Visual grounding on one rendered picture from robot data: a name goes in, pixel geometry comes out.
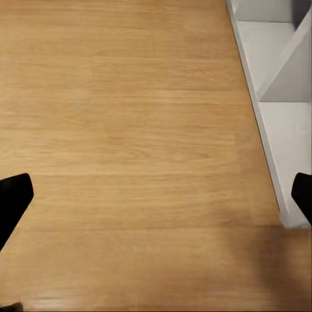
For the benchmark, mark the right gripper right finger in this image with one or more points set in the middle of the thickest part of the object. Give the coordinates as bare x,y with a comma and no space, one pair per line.
302,193

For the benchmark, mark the bookcase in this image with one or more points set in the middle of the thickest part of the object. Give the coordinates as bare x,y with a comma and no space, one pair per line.
275,44

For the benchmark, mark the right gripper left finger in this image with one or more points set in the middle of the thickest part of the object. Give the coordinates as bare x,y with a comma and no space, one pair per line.
16,194

